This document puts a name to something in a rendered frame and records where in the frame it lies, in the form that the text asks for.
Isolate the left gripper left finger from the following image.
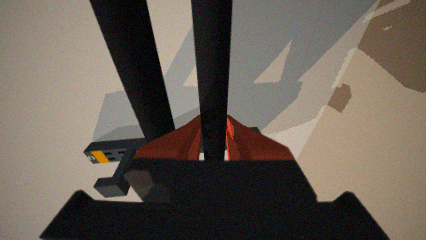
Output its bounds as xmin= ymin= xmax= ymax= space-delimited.
xmin=133 ymin=115 xmax=202 ymax=160

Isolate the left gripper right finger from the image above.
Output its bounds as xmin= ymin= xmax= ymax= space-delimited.
xmin=226 ymin=115 xmax=296 ymax=161

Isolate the dark grey wall rack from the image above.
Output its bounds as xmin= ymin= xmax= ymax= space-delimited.
xmin=83 ymin=138 xmax=147 ymax=198

